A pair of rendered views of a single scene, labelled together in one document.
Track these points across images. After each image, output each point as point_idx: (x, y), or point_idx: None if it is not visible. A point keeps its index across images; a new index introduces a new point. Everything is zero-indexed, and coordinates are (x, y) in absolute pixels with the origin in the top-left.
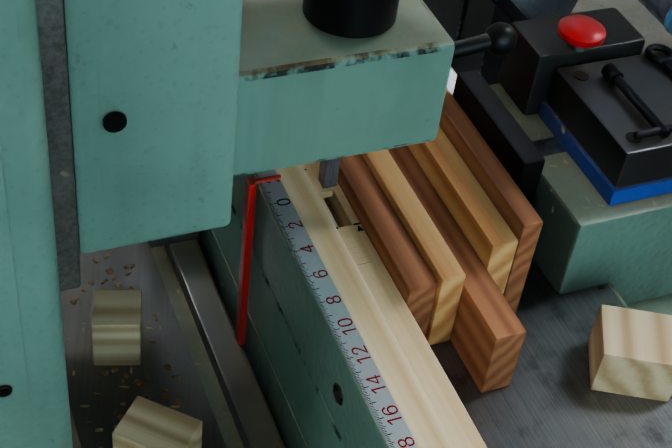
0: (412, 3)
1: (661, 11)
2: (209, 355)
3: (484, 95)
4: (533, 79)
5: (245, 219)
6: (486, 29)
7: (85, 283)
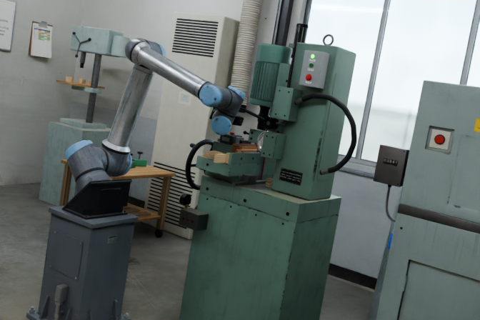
0: (254, 128)
1: (124, 170)
2: (263, 182)
3: (243, 140)
4: (236, 139)
5: (265, 158)
6: (128, 190)
7: (263, 187)
